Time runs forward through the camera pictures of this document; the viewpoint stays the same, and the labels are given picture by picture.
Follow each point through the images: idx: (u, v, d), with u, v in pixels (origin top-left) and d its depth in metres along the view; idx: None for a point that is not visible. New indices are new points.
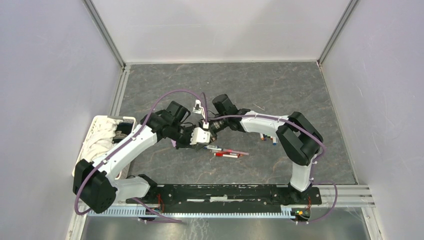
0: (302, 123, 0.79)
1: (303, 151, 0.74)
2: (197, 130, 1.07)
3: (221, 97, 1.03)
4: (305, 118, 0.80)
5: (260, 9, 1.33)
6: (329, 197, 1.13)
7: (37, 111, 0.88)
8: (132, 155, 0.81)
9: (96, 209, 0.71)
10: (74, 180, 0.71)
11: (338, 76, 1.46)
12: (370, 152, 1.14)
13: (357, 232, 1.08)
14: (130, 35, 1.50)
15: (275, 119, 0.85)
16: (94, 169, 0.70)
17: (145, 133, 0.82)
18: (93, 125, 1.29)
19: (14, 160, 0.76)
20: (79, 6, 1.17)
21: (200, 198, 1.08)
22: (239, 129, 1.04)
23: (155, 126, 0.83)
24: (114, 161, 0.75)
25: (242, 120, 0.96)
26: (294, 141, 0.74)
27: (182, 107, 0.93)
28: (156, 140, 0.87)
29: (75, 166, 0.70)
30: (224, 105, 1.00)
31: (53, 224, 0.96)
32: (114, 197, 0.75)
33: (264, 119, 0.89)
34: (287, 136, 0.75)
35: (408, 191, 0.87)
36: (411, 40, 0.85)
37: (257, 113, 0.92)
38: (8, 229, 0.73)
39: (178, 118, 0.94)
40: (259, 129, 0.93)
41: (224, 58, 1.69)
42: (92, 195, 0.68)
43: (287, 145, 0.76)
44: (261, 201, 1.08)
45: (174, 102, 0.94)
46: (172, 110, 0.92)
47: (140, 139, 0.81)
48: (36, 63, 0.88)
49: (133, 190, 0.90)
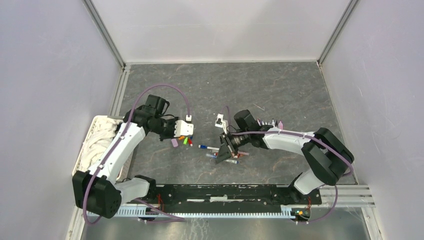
0: (330, 141, 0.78)
1: (332, 170, 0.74)
2: (178, 123, 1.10)
3: (244, 113, 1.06)
4: (332, 134, 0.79)
5: (260, 9, 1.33)
6: (330, 197, 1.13)
7: (36, 111, 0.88)
8: (125, 154, 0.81)
9: (106, 215, 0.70)
10: (75, 192, 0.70)
11: (338, 76, 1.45)
12: (369, 152, 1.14)
13: (358, 232, 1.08)
14: (130, 35, 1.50)
15: (300, 136, 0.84)
16: (93, 175, 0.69)
17: (132, 129, 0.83)
18: (93, 125, 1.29)
19: (13, 160, 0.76)
20: (79, 6, 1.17)
21: (200, 198, 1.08)
22: (261, 145, 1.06)
23: (140, 121, 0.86)
24: (110, 163, 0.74)
25: (264, 136, 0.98)
26: (322, 160, 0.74)
27: (160, 99, 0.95)
28: (145, 133, 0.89)
29: (72, 178, 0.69)
30: (246, 121, 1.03)
31: (52, 224, 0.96)
32: (120, 198, 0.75)
33: (289, 135, 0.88)
34: (315, 154, 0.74)
35: (409, 191, 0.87)
36: (411, 40, 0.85)
37: (280, 129, 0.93)
38: (8, 228, 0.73)
39: (159, 110, 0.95)
40: (282, 144, 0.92)
41: (224, 58, 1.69)
42: (99, 201, 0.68)
43: (314, 164, 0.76)
44: (261, 201, 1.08)
45: (151, 95, 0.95)
46: (151, 103, 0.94)
47: (129, 137, 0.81)
48: (36, 62, 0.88)
49: (134, 191, 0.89)
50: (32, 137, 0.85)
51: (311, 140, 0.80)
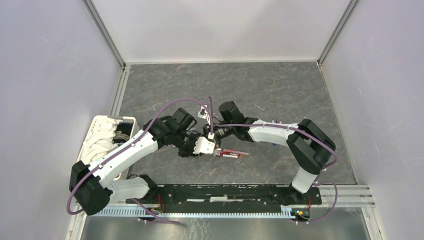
0: (313, 131, 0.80)
1: (316, 160, 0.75)
2: (201, 139, 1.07)
3: (230, 105, 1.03)
4: (315, 126, 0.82)
5: (260, 9, 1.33)
6: (330, 197, 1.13)
7: (37, 111, 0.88)
8: (130, 161, 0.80)
9: (88, 211, 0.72)
10: (71, 179, 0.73)
11: (338, 76, 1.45)
12: (370, 152, 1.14)
13: (357, 232, 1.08)
14: (129, 35, 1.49)
15: (285, 128, 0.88)
16: (89, 172, 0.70)
17: (146, 139, 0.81)
18: (93, 125, 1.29)
19: (14, 160, 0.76)
20: (79, 6, 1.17)
21: (200, 198, 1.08)
22: (246, 138, 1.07)
23: (157, 133, 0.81)
24: (109, 166, 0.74)
25: (250, 129, 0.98)
26: (305, 149, 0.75)
27: (188, 116, 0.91)
28: (157, 147, 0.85)
29: (72, 167, 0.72)
30: (232, 114, 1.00)
31: (53, 224, 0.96)
32: (108, 200, 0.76)
33: (273, 128, 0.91)
34: (299, 145, 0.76)
35: (408, 192, 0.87)
36: (411, 41, 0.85)
37: (265, 122, 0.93)
38: (8, 229, 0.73)
39: (183, 126, 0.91)
40: (268, 137, 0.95)
41: (224, 58, 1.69)
42: (84, 198, 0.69)
43: (299, 155, 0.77)
44: (261, 201, 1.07)
45: (181, 109, 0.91)
46: (178, 118, 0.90)
47: (139, 146, 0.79)
48: (35, 63, 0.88)
49: (131, 192, 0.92)
50: (32, 138, 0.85)
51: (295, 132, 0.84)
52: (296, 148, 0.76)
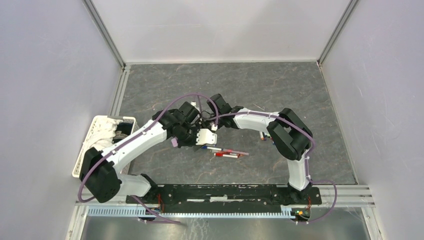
0: (292, 119, 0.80)
1: (293, 146, 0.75)
2: (204, 131, 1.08)
3: (215, 96, 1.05)
4: (295, 115, 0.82)
5: (260, 9, 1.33)
6: (329, 197, 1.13)
7: (37, 110, 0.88)
8: (140, 149, 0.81)
9: (99, 197, 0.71)
10: (82, 166, 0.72)
11: (338, 76, 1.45)
12: (370, 152, 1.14)
13: (357, 232, 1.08)
14: (130, 35, 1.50)
15: (266, 116, 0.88)
16: (102, 157, 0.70)
17: (156, 128, 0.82)
18: (93, 125, 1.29)
19: (14, 160, 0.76)
20: (79, 7, 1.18)
21: (200, 198, 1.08)
22: (232, 125, 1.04)
23: (166, 123, 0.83)
24: (122, 152, 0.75)
25: (235, 116, 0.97)
26: (284, 135, 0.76)
27: (194, 109, 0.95)
28: (166, 137, 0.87)
29: (85, 153, 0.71)
30: (217, 103, 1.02)
31: (53, 224, 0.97)
32: (118, 188, 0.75)
33: (256, 116, 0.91)
34: (278, 131, 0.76)
35: (409, 192, 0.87)
36: (411, 41, 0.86)
37: (249, 110, 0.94)
38: (8, 228, 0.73)
39: (189, 119, 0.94)
40: (252, 125, 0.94)
41: (224, 58, 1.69)
42: (98, 184, 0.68)
43: (277, 141, 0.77)
44: (261, 201, 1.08)
45: (187, 103, 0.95)
46: (185, 111, 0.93)
47: (150, 134, 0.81)
48: (35, 63, 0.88)
49: (135, 187, 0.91)
50: (32, 138, 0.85)
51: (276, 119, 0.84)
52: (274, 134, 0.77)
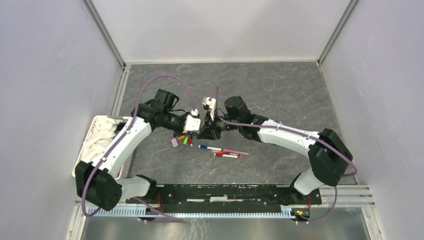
0: (335, 142, 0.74)
1: (335, 173, 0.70)
2: (187, 117, 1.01)
3: (237, 100, 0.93)
4: (337, 136, 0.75)
5: (260, 9, 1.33)
6: (330, 197, 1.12)
7: (37, 110, 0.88)
8: (129, 149, 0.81)
9: (105, 208, 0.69)
10: (77, 182, 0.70)
11: (338, 76, 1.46)
12: (370, 152, 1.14)
13: (358, 232, 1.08)
14: (130, 35, 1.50)
15: (304, 136, 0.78)
16: (95, 167, 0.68)
17: (138, 124, 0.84)
18: (93, 125, 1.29)
19: (14, 161, 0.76)
20: (79, 7, 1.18)
21: (200, 198, 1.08)
22: (254, 138, 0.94)
23: (147, 116, 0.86)
24: (113, 156, 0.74)
25: (261, 130, 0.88)
26: (327, 162, 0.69)
27: (170, 94, 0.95)
28: (151, 129, 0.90)
29: (75, 168, 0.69)
30: (239, 111, 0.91)
31: (53, 223, 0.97)
32: (121, 192, 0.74)
33: (289, 134, 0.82)
34: (322, 157, 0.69)
35: (409, 192, 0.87)
36: (411, 41, 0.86)
37: (279, 125, 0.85)
38: (8, 228, 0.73)
39: (168, 106, 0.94)
40: (282, 142, 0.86)
41: (224, 58, 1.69)
42: (99, 193, 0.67)
43: (318, 167, 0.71)
44: (261, 201, 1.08)
45: (160, 90, 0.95)
46: (161, 99, 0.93)
47: (134, 132, 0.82)
48: (36, 63, 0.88)
49: (135, 188, 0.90)
50: (32, 138, 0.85)
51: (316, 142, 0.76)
52: (316, 160, 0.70)
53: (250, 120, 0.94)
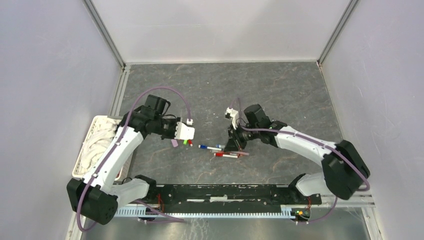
0: (352, 155, 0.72)
1: (348, 186, 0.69)
2: (178, 124, 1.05)
3: (254, 106, 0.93)
4: (353, 148, 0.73)
5: (260, 9, 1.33)
6: (329, 197, 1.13)
7: (37, 110, 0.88)
8: (121, 161, 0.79)
9: (101, 221, 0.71)
10: (71, 199, 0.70)
11: (338, 76, 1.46)
12: (369, 152, 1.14)
13: (358, 232, 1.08)
14: (130, 35, 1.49)
15: (320, 145, 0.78)
16: (87, 185, 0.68)
17: (129, 134, 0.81)
18: (93, 125, 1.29)
19: (14, 161, 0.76)
20: (79, 7, 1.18)
21: (200, 198, 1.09)
22: (270, 142, 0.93)
23: (137, 124, 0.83)
24: (104, 172, 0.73)
25: (278, 135, 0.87)
26: (340, 175, 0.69)
27: (161, 100, 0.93)
28: (143, 137, 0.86)
29: (66, 186, 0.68)
30: (257, 116, 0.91)
31: (53, 223, 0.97)
32: (116, 204, 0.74)
33: (305, 141, 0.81)
34: (335, 169, 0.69)
35: (408, 192, 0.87)
36: (410, 41, 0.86)
37: (296, 131, 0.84)
38: (8, 228, 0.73)
39: (159, 111, 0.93)
40: (297, 149, 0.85)
41: (224, 58, 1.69)
42: (93, 209, 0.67)
43: (331, 178, 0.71)
44: (261, 201, 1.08)
45: (151, 96, 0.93)
46: (151, 105, 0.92)
47: (125, 142, 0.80)
48: (36, 63, 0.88)
49: (134, 193, 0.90)
50: (32, 138, 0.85)
51: (332, 152, 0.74)
52: (330, 171, 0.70)
53: (268, 125, 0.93)
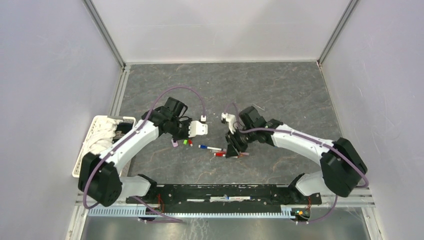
0: (349, 153, 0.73)
1: (346, 183, 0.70)
2: (193, 123, 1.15)
3: (248, 108, 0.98)
4: (351, 146, 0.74)
5: (260, 9, 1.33)
6: (329, 197, 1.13)
7: (37, 111, 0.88)
8: (136, 148, 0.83)
9: (104, 201, 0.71)
10: (82, 173, 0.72)
11: (338, 76, 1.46)
12: (369, 152, 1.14)
13: (357, 232, 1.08)
14: (129, 35, 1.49)
15: (317, 143, 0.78)
16: (102, 159, 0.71)
17: (148, 127, 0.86)
18: (93, 125, 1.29)
19: (14, 160, 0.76)
20: (79, 7, 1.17)
21: (200, 198, 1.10)
22: (267, 141, 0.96)
23: (156, 121, 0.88)
24: (121, 152, 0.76)
25: (274, 134, 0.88)
26: (338, 172, 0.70)
27: (180, 102, 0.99)
28: (158, 134, 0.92)
29: (83, 159, 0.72)
30: (250, 116, 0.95)
31: (53, 223, 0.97)
32: (121, 188, 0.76)
33: (302, 140, 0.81)
34: (334, 167, 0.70)
35: (408, 192, 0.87)
36: (411, 41, 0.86)
37: (293, 130, 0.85)
38: (8, 228, 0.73)
39: (177, 113, 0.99)
40: (295, 148, 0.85)
41: (224, 58, 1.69)
42: (101, 185, 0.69)
43: (330, 176, 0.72)
44: (261, 201, 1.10)
45: (171, 98, 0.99)
46: (170, 106, 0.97)
47: (143, 133, 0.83)
48: (35, 63, 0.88)
49: (135, 187, 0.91)
50: (32, 138, 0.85)
51: (330, 150, 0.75)
52: (328, 169, 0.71)
53: (264, 125, 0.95)
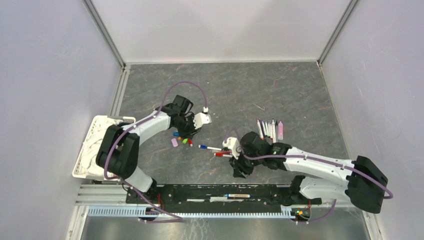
0: (371, 171, 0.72)
1: (374, 200, 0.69)
2: (198, 115, 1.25)
3: (250, 135, 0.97)
4: (372, 163, 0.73)
5: (260, 9, 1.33)
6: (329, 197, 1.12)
7: (37, 111, 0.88)
8: (151, 131, 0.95)
9: (122, 172, 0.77)
10: (102, 142, 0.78)
11: (338, 76, 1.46)
12: (369, 152, 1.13)
13: (358, 232, 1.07)
14: (129, 35, 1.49)
15: (339, 166, 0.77)
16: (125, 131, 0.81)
17: (163, 115, 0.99)
18: (93, 125, 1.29)
19: (13, 160, 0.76)
20: (79, 7, 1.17)
21: (200, 198, 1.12)
22: (279, 167, 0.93)
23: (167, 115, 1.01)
24: (142, 128, 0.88)
25: (286, 160, 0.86)
26: (366, 193, 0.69)
27: (186, 100, 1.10)
28: (168, 126, 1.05)
29: (106, 130, 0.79)
30: (255, 144, 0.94)
31: (54, 223, 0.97)
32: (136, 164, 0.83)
33: (320, 163, 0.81)
34: (360, 188, 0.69)
35: (409, 192, 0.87)
36: (411, 41, 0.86)
37: (306, 155, 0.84)
38: (7, 227, 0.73)
39: (183, 109, 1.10)
40: (312, 172, 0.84)
41: (224, 58, 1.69)
42: (123, 154, 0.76)
43: (359, 198, 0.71)
44: (261, 201, 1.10)
45: (179, 96, 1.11)
46: (178, 103, 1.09)
47: (159, 118, 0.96)
48: (35, 63, 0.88)
49: (141, 177, 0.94)
50: (32, 137, 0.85)
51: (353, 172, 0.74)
52: (356, 191, 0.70)
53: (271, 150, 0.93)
